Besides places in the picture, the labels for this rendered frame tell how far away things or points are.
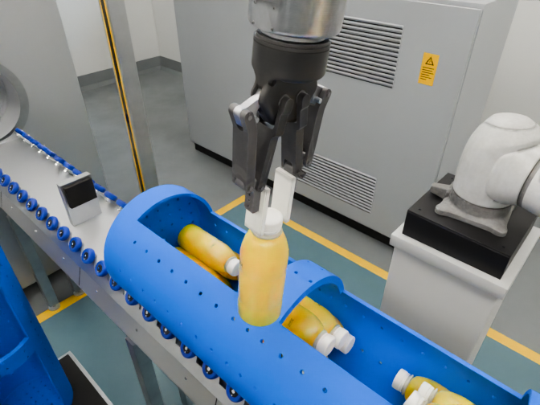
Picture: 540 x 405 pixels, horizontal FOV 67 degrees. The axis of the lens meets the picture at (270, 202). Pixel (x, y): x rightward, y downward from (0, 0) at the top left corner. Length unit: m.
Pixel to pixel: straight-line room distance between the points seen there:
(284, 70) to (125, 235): 0.63
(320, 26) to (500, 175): 0.81
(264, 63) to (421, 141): 1.93
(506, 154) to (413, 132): 1.23
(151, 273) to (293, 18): 0.62
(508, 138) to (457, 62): 1.06
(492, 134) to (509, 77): 2.32
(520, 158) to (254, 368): 0.76
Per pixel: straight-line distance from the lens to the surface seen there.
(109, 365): 2.23
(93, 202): 1.47
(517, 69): 3.40
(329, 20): 0.39
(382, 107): 2.34
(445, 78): 2.16
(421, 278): 1.29
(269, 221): 0.51
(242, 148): 0.42
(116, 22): 1.51
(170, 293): 0.83
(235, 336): 0.73
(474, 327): 1.32
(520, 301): 2.71
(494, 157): 1.12
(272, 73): 0.40
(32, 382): 2.11
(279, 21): 0.38
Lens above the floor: 1.76
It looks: 35 degrees down
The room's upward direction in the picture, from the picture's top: straight up
